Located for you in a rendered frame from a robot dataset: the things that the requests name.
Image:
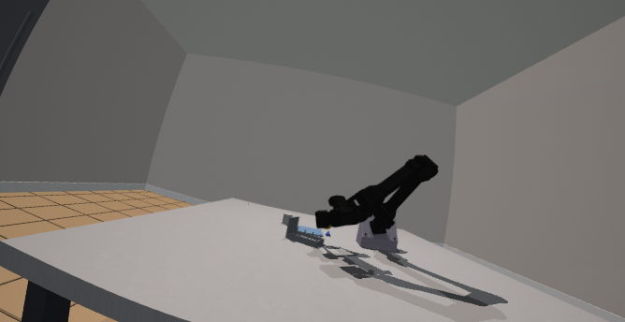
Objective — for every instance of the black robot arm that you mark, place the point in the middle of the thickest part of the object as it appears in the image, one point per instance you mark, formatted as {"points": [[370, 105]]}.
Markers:
{"points": [[370, 200]]}

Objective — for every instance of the light blue flat mat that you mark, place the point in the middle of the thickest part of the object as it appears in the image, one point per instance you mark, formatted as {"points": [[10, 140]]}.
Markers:
{"points": [[316, 232]]}

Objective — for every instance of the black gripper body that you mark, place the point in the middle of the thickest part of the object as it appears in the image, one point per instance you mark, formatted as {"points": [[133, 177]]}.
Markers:
{"points": [[321, 219]]}

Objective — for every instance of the dark grey cylinder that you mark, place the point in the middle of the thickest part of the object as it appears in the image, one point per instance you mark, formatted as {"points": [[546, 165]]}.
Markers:
{"points": [[286, 218]]}

